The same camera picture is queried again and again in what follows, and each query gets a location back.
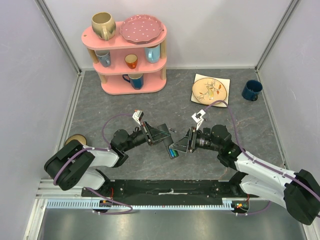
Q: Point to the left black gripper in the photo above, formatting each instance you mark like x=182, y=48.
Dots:
x=155, y=135

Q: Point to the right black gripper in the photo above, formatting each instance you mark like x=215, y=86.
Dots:
x=192, y=140

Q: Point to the blue battery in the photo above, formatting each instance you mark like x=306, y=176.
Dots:
x=172, y=153

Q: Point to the green battery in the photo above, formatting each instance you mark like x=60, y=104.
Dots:
x=175, y=153

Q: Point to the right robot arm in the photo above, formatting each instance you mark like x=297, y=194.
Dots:
x=297, y=192

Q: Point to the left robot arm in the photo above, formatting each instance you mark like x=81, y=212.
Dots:
x=76, y=164

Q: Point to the dark blue mug on shelf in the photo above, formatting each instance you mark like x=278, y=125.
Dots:
x=136, y=80

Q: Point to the round beige painted plate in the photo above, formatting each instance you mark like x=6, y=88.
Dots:
x=208, y=90

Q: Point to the pink three-tier shelf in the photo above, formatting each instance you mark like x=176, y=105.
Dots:
x=111, y=77

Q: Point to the brown ceramic bowl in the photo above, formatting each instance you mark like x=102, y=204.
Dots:
x=79, y=137

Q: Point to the orange cup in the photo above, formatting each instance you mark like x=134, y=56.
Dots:
x=131, y=61

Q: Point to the light blue mug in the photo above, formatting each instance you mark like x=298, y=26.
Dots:
x=153, y=53

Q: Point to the navy blue cup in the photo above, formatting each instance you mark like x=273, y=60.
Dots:
x=252, y=90

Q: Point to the grey-blue mug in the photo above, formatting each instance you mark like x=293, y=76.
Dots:
x=104, y=57

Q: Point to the pink polka dot plate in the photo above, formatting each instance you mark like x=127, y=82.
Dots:
x=141, y=29

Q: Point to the beige ceramic mug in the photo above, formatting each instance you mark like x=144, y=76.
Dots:
x=103, y=25

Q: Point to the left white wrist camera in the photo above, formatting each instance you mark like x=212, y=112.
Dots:
x=137, y=116

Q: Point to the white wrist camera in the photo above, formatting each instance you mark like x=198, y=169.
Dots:
x=137, y=116
x=198, y=118

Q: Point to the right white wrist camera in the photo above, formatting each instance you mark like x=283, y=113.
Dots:
x=198, y=118

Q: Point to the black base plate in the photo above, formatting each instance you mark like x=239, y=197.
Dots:
x=171, y=192

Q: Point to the aluminium cable duct rail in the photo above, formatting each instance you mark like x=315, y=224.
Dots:
x=97, y=204

